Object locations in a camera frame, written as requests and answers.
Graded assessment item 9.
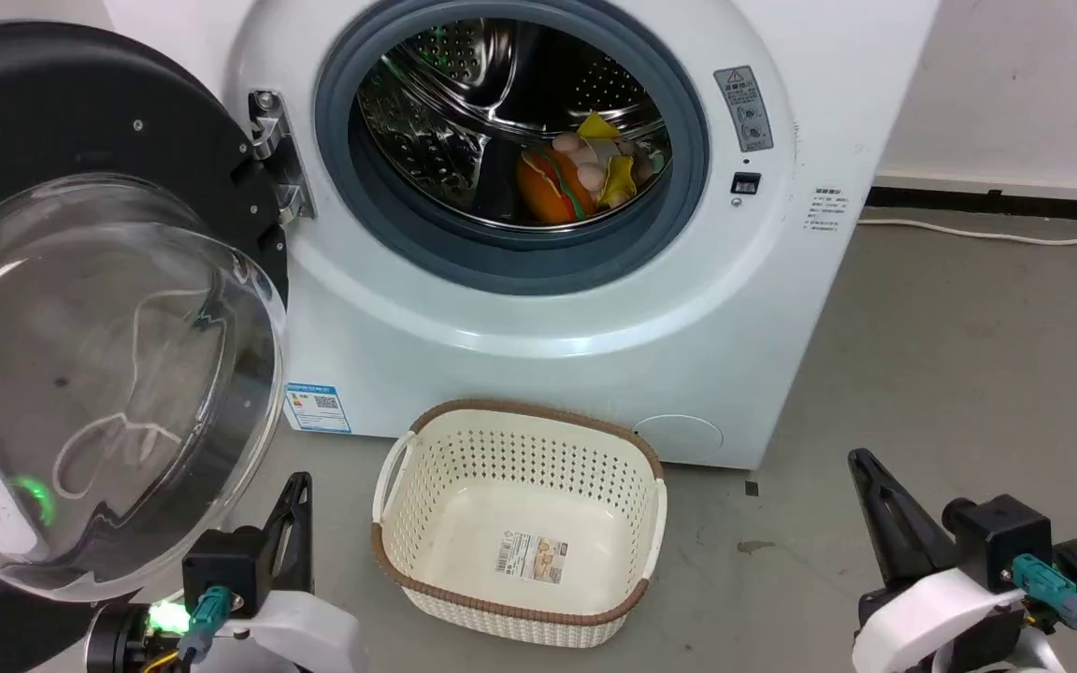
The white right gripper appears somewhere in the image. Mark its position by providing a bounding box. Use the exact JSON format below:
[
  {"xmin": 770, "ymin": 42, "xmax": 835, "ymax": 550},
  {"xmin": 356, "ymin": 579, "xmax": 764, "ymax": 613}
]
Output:
[{"xmin": 848, "ymin": 448, "xmax": 1027, "ymax": 673}]

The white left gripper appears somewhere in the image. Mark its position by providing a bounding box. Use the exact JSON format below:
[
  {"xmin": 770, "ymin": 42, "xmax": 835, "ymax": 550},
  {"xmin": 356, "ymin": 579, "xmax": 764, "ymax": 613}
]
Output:
[{"xmin": 209, "ymin": 472, "xmax": 371, "ymax": 673}]

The white front-load washing machine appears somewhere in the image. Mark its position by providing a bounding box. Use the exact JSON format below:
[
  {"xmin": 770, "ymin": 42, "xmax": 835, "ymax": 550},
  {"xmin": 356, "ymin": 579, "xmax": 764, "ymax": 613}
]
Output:
[{"xmin": 104, "ymin": 0, "xmax": 941, "ymax": 470}]

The metal door hinge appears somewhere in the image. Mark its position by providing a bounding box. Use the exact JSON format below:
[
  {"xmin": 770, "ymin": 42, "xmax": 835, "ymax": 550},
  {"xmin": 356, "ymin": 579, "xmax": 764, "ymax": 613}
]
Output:
[{"xmin": 249, "ymin": 89, "xmax": 317, "ymax": 225}]

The washer door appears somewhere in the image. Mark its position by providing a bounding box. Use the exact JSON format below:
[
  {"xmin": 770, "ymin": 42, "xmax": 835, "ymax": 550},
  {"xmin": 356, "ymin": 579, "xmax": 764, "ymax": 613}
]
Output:
[{"xmin": 0, "ymin": 21, "xmax": 292, "ymax": 673}]

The blue energy label sticker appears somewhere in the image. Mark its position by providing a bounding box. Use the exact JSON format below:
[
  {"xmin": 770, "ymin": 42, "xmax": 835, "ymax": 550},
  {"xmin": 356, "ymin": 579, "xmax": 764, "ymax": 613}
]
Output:
[{"xmin": 284, "ymin": 381, "xmax": 352, "ymax": 435}]

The cream plastic laundry basket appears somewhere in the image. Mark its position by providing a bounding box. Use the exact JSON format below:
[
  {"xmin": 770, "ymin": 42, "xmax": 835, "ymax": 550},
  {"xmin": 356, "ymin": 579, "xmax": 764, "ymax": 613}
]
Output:
[{"xmin": 371, "ymin": 399, "xmax": 668, "ymax": 650}]

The paper basket label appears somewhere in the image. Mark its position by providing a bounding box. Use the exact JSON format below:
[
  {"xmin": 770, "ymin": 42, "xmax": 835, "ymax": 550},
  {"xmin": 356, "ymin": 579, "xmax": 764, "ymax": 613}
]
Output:
[{"xmin": 498, "ymin": 530, "xmax": 569, "ymax": 585}]

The round filter cover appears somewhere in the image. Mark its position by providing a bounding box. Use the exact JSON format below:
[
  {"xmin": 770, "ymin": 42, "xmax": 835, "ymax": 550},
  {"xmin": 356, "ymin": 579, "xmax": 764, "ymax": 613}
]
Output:
[{"xmin": 634, "ymin": 414, "xmax": 725, "ymax": 465}]

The small printed text label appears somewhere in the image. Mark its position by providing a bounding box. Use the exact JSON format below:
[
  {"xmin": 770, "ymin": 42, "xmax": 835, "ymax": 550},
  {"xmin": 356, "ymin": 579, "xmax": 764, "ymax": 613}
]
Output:
[{"xmin": 810, "ymin": 185, "xmax": 854, "ymax": 236}]

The black baseboard strip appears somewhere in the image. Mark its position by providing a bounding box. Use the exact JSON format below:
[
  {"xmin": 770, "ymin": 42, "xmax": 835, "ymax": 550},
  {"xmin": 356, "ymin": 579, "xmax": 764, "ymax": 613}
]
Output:
[{"xmin": 866, "ymin": 185, "xmax": 1077, "ymax": 223}]

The orange hamburger plush toy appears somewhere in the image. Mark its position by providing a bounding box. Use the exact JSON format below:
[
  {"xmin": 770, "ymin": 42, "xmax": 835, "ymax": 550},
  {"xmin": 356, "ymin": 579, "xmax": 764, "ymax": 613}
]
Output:
[{"xmin": 515, "ymin": 148, "xmax": 597, "ymax": 225}]

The yellow plush toy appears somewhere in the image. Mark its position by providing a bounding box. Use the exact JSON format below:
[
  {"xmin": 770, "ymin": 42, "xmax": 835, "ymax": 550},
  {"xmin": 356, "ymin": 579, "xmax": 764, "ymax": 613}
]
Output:
[{"xmin": 576, "ymin": 112, "xmax": 639, "ymax": 209}]

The grey warning sticker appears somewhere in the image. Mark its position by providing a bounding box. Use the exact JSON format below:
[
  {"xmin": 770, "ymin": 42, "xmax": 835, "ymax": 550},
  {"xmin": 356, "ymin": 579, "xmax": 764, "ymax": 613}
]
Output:
[{"xmin": 713, "ymin": 65, "xmax": 775, "ymax": 153}]

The pink doll toy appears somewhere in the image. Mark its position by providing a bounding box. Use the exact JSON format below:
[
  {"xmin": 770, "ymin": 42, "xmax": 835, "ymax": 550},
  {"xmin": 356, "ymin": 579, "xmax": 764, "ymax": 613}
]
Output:
[{"xmin": 552, "ymin": 131, "xmax": 638, "ymax": 193}]

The stainless steel drum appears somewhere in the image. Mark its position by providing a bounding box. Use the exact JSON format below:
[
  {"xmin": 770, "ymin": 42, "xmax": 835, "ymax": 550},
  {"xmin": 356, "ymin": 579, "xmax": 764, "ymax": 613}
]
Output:
[{"xmin": 356, "ymin": 17, "xmax": 675, "ymax": 230}]

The teal left cable connector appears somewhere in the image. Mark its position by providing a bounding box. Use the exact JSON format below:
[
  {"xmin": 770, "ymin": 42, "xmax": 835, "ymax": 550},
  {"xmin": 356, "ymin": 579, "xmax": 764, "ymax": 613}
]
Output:
[{"xmin": 178, "ymin": 586, "xmax": 237, "ymax": 661}]

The teal cable connector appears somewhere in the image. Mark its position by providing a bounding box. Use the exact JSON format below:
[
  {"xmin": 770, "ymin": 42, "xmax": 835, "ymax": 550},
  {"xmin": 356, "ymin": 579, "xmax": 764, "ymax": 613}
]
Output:
[
  {"xmin": 1012, "ymin": 553, "xmax": 1077, "ymax": 629},
  {"xmin": 178, "ymin": 586, "xmax": 237, "ymax": 661}
]

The teal right cable connector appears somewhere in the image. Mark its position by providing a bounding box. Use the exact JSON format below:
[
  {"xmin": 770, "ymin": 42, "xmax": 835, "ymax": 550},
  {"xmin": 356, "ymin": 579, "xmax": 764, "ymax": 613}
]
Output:
[{"xmin": 1012, "ymin": 553, "xmax": 1077, "ymax": 629}]

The white floor cable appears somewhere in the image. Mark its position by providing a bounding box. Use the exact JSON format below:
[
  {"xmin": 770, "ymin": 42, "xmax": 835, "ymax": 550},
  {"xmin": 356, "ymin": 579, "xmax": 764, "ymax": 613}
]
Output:
[{"xmin": 856, "ymin": 217, "xmax": 1077, "ymax": 247}]

